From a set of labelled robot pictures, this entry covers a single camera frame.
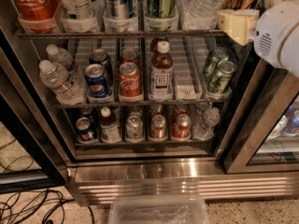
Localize silver green can bottom shelf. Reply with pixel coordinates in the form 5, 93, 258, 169
126, 116, 144, 141

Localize front green can middle shelf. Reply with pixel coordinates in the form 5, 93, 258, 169
207, 61, 236, 93

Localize white can behind right door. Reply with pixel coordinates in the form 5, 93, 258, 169
268, 116, 288, 139

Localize red Coca-Cola can middle shelf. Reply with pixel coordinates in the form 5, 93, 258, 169
119, 63, 142, 98

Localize left fridge glass door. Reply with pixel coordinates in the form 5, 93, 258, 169
0, 33, 67, 194

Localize clear water bottle top shelf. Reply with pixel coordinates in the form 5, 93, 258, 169
183, 0, 226, 30

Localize blue Pepsi can middle shelf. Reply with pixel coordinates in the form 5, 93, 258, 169
84, 63, 111, 98

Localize dark can behind Pepsi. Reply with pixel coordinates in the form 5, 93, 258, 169
89, 49, 113, 86

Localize rear water bottle middle shelf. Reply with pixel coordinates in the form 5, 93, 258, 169
46, 44, 81, 79

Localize red can behind Coca-Cola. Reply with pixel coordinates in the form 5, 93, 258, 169
120, 48, 140, 66

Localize blue pepsi can shelf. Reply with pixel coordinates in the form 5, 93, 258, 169
76, 117, 97, 142
84, 63, 111, 98

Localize stainless fridge base grille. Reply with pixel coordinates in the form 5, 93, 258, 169
66, 159, 299, 206

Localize tea bottle bottom shelf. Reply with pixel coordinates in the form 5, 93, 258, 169
100, 106, 121, 143

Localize silver blue can top shelf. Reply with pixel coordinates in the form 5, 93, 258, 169
104, 0, 135, 33

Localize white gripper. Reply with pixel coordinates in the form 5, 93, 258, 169
217, 0, 299, 69

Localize red coca-cola can shelf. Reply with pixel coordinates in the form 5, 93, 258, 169
119, 63, 142, 98
13, 0, 59, 33
172, 114, 192, 139

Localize empty white shelf tray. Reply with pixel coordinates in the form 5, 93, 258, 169
170, 37, 203, 101

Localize brown tea bottle middle shelf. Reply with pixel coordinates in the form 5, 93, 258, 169
149, 41, 173, 101

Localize red Coca-Cola can bottom shelf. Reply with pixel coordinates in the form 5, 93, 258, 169
172, 114, 192, 139

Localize right fridge glass door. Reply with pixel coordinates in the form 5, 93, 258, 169
224, 69, 298, 174

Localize blue can behind right door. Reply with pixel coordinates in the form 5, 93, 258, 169
283, 105, 299, 136

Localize orange can bottom shelf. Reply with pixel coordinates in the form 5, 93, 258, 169
149, 115, 166, 139

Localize silver green can top shelf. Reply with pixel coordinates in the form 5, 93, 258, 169
60, 0, 98, 34

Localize clear plastic bin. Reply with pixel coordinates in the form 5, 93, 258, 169
108, 194, 210, 224

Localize fridge glass door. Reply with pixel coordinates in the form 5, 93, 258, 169
224, 69, 298, 174
0, 33, 67, 194

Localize front water bottle middle shelf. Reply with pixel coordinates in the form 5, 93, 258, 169
39, 60, 85, 105

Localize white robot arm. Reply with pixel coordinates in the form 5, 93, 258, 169
217, 0, 299, 77

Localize silver green can shelf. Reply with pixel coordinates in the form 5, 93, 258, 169
126, 116, 144, 141
60, 0, 98, 34

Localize red Coca-Cola can top shelf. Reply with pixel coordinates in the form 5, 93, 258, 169
13, 0, 59, 33

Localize black floor cables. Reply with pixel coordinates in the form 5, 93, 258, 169
0, 137, 95, 224

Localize blue Pepsi can bottom shelf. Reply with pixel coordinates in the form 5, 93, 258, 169
76, 117, 97, 142

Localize rear green can middle shelf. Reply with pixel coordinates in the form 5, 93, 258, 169
203, 47, 229, 81

